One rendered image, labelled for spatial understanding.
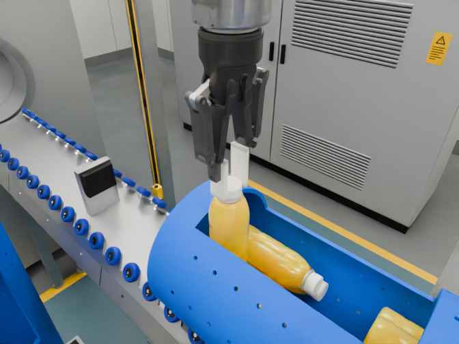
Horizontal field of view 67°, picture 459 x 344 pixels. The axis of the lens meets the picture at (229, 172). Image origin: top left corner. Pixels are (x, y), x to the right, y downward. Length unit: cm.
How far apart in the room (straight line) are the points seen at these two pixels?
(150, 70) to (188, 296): 81
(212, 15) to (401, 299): 56
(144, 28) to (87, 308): 145
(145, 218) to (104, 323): 103
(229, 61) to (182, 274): 35
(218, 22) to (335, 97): 190
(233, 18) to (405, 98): 177
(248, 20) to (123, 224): 78
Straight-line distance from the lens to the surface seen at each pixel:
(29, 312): 119
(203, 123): 41
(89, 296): 212
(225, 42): 39
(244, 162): 51
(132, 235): 101
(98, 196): 108
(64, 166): 136
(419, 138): 215
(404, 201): 236
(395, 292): 71
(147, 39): 119
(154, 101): 125
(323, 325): 50
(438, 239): 261
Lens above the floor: 162
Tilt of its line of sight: 35 degrees down
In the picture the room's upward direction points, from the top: straight up
